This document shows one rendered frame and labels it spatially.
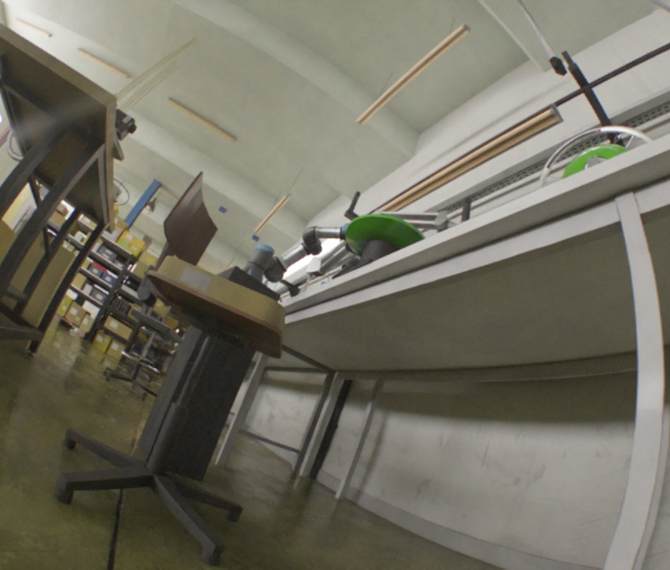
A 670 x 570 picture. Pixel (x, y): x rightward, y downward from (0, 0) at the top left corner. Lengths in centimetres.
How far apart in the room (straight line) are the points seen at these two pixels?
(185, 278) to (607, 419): 150
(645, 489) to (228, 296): 83
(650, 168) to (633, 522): 54
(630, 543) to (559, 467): 102
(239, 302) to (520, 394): 130
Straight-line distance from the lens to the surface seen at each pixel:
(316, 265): 167
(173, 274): 82
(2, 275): 124
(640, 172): 67
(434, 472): 179
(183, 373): 125
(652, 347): 52
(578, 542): 144
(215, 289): 77
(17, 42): 150
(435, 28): 404
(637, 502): 48
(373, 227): 109
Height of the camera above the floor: 38
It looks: 25 degrees up
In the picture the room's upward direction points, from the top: 22 degrees clockwise
